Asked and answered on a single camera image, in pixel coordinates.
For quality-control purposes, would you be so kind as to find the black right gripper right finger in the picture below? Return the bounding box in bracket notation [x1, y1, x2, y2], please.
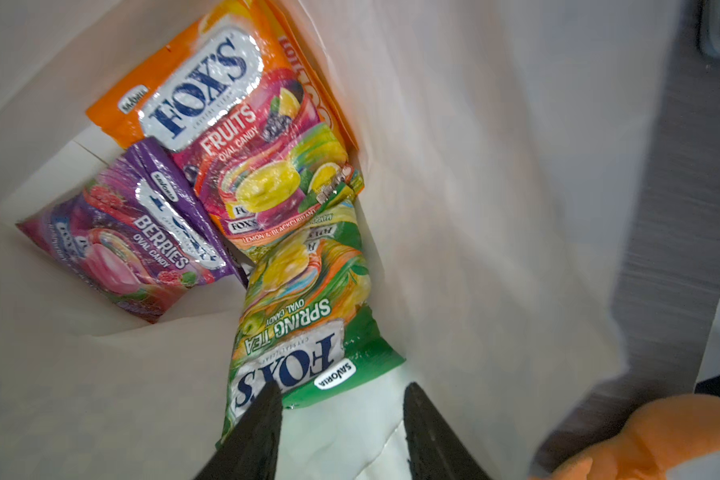
[403, 383, 490, 480]

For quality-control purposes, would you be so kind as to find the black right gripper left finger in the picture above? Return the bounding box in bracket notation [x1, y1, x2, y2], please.
[194, 382, 283, 480]

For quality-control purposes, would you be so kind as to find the green Fox's candy bag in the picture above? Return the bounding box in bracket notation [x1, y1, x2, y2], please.
[221, 200, 405, 438]

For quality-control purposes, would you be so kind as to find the purple candy bag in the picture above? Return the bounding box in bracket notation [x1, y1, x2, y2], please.
[17, 138, 247, 323]

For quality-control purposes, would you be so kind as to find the checkered paper bag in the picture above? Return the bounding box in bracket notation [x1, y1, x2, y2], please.
[0, 1, 683, 479]

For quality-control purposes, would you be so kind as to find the orange Fox's fruits candy bag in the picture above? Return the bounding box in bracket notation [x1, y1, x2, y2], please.
[87, 1, 364, 261]

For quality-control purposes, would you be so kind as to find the orange shark plush toy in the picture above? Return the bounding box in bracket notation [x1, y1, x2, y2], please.
[549, 394, 720, 479]

